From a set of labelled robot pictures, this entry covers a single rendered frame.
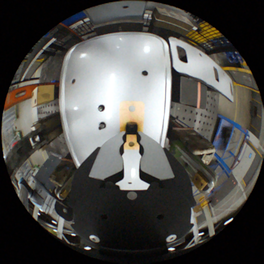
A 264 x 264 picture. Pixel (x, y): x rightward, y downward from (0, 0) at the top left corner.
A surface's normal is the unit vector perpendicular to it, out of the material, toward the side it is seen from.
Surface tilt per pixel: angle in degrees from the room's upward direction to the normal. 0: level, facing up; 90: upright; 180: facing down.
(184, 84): 0
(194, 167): 78
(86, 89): 0
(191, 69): 0
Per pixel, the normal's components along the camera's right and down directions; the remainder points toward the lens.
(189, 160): -0.97, 0.07
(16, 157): 0.99, 0.07
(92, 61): 0.02, 0.39
